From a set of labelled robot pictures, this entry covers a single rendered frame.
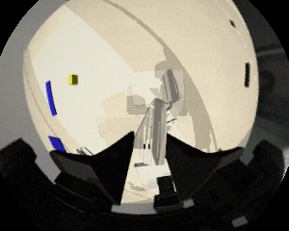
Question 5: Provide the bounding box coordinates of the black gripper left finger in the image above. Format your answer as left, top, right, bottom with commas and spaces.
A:
49, 131, 136, 205

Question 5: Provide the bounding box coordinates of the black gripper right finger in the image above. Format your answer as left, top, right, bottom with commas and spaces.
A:
165, 134, 244, 203

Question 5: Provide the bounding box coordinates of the blue flat bar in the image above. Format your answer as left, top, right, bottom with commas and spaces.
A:
45, 81, 57, 116

